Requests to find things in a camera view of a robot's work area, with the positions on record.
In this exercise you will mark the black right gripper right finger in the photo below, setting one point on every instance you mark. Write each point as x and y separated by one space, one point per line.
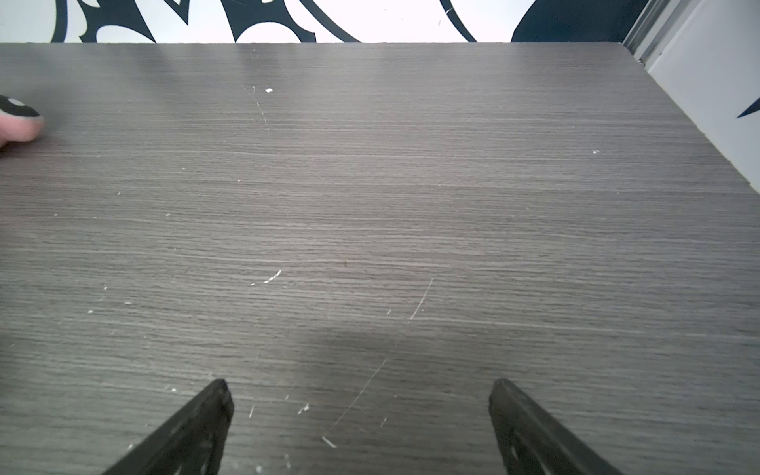
531 441

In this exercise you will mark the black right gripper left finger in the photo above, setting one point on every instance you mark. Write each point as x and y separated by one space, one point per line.
190 442

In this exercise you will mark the pink striped plush toy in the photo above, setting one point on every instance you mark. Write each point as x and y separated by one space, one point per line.
19 122

